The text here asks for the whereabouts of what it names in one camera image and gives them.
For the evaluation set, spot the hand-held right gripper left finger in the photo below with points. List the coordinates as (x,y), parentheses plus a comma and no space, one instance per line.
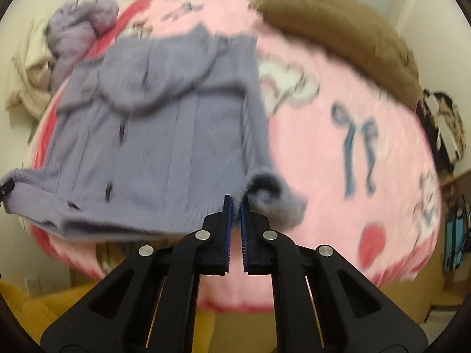
(228,235)

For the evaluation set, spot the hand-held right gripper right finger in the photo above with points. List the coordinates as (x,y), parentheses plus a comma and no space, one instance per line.
(244,235)

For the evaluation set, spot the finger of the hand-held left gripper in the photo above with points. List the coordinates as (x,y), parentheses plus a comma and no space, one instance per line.
(3,189)

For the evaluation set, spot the lavender knit sweater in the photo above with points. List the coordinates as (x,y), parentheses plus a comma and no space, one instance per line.
(165,136)

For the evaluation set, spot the pink printed blanket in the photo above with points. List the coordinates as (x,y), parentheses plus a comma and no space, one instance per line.
(323,176)

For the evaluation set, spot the beige cloth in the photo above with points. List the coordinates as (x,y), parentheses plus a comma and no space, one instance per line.
(29,77)

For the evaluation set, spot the yellow cushion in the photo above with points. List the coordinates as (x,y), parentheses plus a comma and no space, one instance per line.
(29,312)

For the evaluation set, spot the crumpled lavender garment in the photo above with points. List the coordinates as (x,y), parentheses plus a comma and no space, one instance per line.
(73,33)

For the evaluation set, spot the teal bag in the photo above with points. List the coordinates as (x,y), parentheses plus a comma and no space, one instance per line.
(458,235)

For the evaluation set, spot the black and white patterned bag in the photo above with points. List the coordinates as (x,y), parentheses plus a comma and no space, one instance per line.
(441,125)

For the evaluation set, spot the brown pillow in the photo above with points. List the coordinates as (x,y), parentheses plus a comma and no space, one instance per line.
(349,33)

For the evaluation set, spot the white wall outlet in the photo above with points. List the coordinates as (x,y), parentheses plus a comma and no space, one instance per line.
(33,286)

